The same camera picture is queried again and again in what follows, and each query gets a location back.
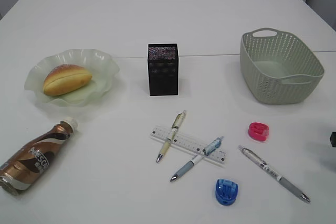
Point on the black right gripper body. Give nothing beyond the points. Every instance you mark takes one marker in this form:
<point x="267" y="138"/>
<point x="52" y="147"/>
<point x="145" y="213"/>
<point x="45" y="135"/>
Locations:
<point x="333" y="139"/>

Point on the toy bread bun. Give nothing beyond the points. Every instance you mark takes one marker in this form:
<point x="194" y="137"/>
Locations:
<point x="66" y="78"/>

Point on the brown coffee drink bottle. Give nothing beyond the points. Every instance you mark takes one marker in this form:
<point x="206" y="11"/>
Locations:
<point x="21" y="170"/>

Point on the white grey grip pen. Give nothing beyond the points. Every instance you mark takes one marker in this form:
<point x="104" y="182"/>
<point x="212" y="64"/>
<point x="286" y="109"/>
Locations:
<point x="284" y="182"/>

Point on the pale green plastic basket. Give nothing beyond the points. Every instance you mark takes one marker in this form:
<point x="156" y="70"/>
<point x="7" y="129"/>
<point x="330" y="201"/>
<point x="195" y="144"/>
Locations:
<point x="279" y="69"/>

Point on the blue clip pen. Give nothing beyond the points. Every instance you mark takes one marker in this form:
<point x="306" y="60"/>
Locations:
<point x="206" y="151"/>

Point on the cream barrel pen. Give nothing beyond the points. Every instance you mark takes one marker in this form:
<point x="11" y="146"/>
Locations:
<point x="171" y="135"/>

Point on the black mesh pen holder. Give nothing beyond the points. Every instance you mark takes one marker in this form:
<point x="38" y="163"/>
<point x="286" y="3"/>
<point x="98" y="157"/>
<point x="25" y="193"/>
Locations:
<point x="163" y="69"/>

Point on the pale green ruffled glass plate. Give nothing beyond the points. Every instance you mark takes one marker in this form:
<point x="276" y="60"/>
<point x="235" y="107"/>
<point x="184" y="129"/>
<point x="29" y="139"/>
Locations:
<point x="99" y="63"/>

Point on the pink correction tape dispenser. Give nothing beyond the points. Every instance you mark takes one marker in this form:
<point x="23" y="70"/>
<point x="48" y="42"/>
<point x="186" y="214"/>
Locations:
<point x="258" y="131"/>

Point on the clear plastic ruler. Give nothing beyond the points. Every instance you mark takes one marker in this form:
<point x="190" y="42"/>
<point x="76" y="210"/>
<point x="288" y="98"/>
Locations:
<point x="189" y="144"/>

